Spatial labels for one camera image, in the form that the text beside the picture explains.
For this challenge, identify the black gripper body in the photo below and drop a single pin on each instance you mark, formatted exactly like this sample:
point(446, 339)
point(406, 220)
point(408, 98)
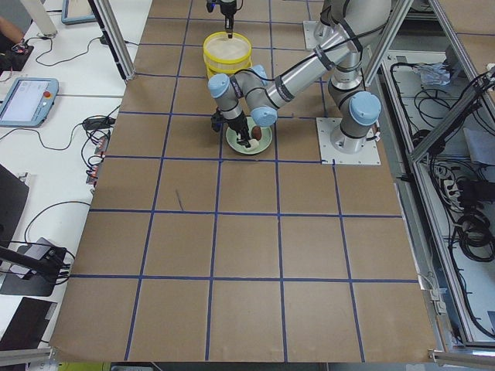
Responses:
point(237, 124)
point(227, 8)

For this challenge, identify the white steamed bun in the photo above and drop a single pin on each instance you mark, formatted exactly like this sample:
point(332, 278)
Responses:
point(256, 144)

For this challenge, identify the yellow bamboo steamer bottom layer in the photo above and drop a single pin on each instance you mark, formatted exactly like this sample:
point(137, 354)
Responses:
point(214, 68)

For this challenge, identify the brown bun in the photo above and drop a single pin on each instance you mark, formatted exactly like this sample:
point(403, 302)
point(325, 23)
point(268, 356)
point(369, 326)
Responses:
point(256, 133)

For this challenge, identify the light green plate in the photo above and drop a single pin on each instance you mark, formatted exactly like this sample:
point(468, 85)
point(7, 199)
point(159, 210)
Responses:
point(264, 143)

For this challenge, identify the black power adapter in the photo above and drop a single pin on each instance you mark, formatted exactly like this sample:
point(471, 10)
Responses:
point(98, 123)

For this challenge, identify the blue teach pendant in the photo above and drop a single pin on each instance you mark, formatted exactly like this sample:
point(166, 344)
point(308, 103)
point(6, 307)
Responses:
point(77, 12)
point(28, 102)

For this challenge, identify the black laptop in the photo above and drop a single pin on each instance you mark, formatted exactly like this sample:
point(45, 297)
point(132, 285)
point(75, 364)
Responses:
point(24, 322)

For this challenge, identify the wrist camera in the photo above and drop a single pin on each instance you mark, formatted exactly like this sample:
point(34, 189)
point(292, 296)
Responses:
point(217, 121)
point(210, 5)

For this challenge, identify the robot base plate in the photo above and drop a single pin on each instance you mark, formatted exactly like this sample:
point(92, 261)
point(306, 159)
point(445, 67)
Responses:
point(314, 33)
point(337, 149)

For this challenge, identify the aluminium frame post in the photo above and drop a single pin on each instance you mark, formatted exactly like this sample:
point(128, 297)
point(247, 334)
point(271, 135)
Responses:
point(107, 21)

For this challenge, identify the black camera stand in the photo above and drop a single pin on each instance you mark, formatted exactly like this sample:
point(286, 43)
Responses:
point(35, 268)

